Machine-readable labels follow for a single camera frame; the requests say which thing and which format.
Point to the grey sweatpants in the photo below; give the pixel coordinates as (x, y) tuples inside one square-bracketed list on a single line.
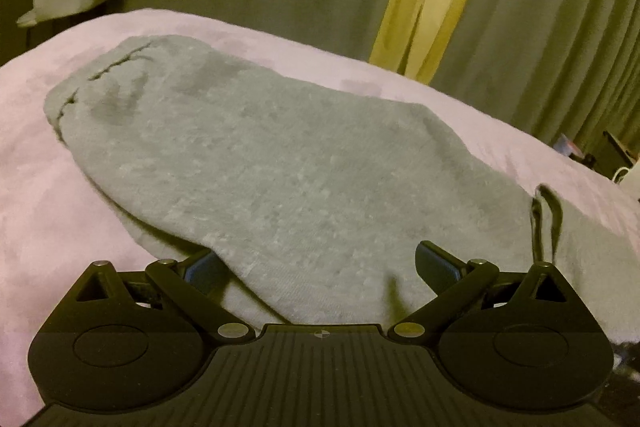
[(312, 200)]

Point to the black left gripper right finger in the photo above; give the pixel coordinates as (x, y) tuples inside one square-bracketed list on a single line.
[(457, 285)]

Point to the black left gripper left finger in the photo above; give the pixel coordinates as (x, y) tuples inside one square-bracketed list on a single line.
[(186, 285)]

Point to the pink fleece blanket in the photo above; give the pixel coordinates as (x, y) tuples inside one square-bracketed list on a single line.
[(53, 224)]

